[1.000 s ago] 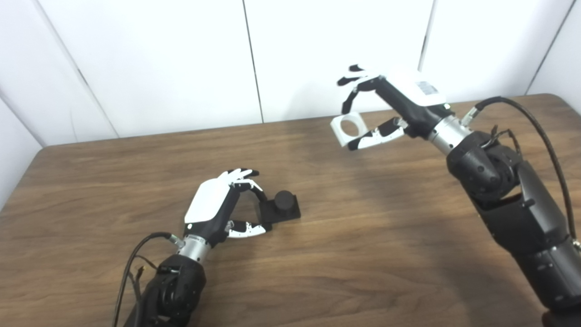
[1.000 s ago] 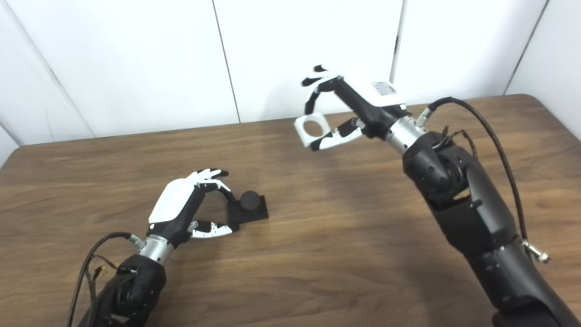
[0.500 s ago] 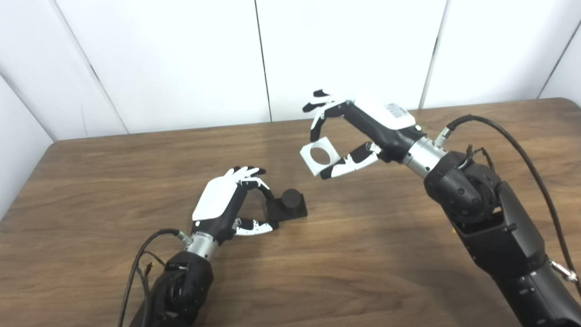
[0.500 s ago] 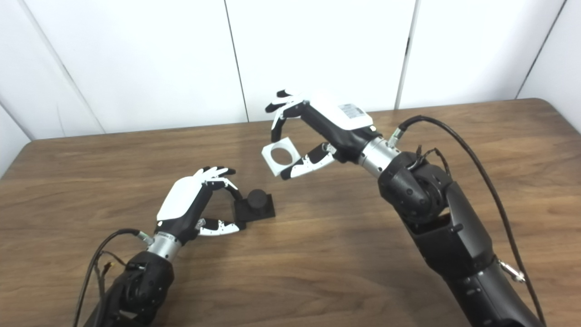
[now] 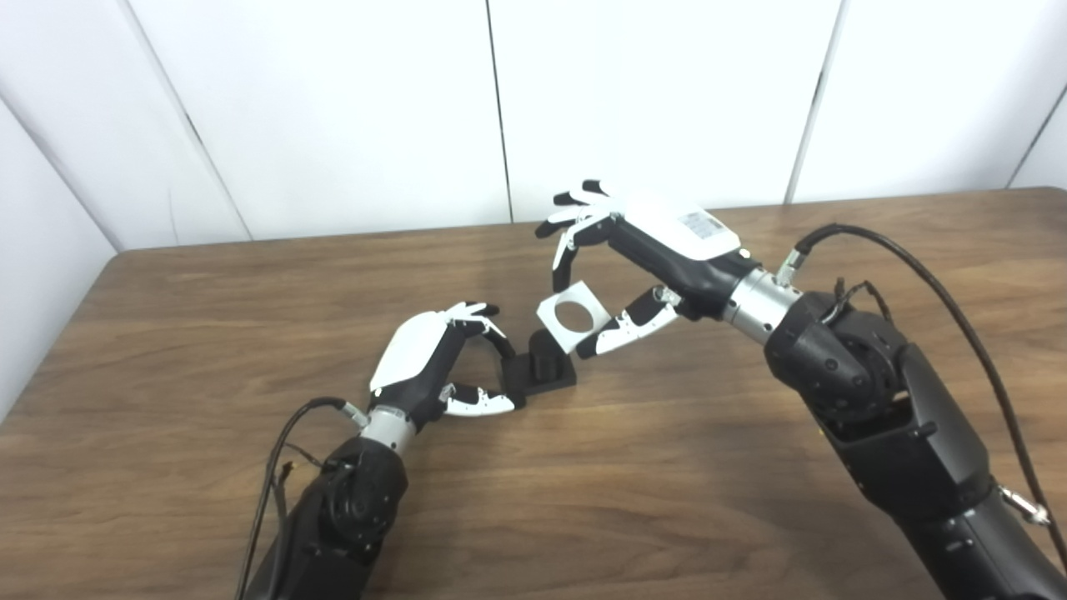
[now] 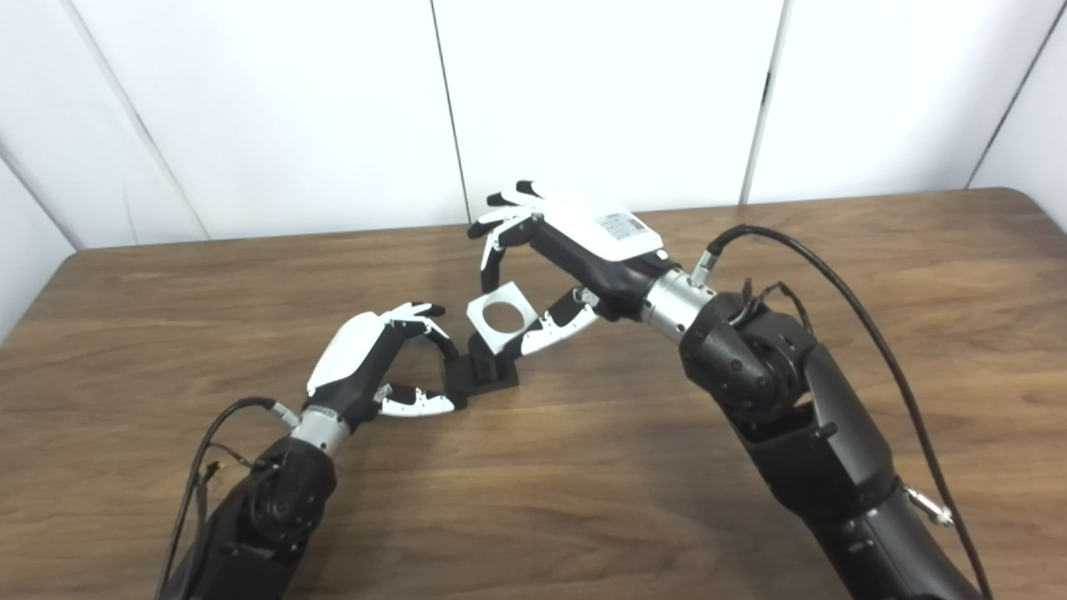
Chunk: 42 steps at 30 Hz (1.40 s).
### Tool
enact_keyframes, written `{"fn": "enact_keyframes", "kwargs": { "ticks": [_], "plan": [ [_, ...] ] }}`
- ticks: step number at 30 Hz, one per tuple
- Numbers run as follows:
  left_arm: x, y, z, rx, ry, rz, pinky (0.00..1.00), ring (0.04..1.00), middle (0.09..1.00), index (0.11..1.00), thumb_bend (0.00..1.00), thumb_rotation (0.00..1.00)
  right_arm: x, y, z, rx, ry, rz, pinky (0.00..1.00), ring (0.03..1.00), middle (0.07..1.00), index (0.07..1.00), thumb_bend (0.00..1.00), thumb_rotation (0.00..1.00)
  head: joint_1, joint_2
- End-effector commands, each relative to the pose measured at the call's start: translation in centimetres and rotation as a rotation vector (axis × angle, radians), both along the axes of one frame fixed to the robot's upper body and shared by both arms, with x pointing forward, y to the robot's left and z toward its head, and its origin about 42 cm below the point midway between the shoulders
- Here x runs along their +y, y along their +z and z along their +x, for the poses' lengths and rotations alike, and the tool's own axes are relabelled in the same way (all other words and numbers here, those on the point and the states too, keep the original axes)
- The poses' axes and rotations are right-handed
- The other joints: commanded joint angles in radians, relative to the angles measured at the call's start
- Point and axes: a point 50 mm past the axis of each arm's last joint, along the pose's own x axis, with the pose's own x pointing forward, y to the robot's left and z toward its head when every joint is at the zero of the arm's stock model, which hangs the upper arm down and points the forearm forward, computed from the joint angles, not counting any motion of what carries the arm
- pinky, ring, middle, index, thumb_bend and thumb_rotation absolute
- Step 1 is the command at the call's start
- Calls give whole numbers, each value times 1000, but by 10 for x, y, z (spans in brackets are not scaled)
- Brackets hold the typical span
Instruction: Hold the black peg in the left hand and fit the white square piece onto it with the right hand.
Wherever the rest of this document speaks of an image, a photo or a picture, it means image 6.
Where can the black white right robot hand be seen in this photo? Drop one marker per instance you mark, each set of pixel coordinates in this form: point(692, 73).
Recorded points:
point(600, 246)

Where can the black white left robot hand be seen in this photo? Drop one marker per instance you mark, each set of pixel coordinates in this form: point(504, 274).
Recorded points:
point(350, 350)

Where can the white square piece with hole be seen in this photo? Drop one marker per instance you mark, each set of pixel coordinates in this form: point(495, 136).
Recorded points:
point(483, 333)

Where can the black peg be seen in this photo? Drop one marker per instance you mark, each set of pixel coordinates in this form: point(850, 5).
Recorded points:
point(488, 375)

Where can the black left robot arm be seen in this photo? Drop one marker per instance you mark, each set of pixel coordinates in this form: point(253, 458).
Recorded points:
point(267, 517)

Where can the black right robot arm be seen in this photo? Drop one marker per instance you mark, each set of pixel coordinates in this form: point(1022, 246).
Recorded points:
point(800, 433)

